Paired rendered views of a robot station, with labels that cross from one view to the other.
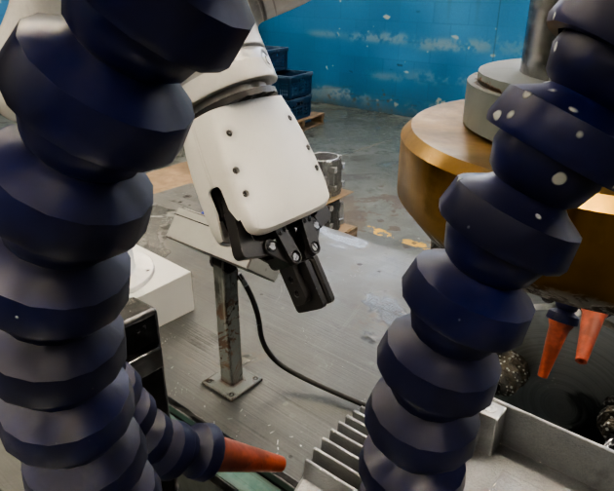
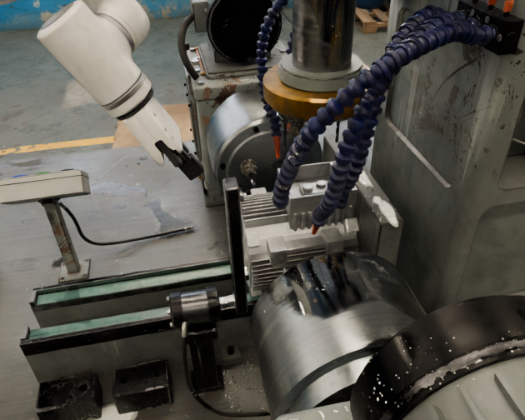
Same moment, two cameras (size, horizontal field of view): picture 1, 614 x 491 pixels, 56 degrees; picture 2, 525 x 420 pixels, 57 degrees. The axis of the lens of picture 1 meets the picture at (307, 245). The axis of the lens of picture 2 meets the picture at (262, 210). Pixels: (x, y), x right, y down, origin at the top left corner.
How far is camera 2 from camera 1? 0.57 m
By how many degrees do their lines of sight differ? 44
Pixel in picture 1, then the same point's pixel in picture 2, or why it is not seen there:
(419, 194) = (301, 110)
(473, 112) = (298, 84)
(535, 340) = (255, 150)
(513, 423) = not seen: hidden behind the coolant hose
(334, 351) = (109, 223)
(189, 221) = (15, 185)
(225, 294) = (59, 217)
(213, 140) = (152, 120)
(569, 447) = (308, 169)
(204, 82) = (137, 96)
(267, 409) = (111, 268)
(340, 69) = not seen: outside the picture
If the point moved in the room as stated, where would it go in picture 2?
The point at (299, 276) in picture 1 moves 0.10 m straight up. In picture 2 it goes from (192, 163) to (184, 111)
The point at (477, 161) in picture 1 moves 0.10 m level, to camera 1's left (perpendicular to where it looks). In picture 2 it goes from (316, 97) to (273, 124)
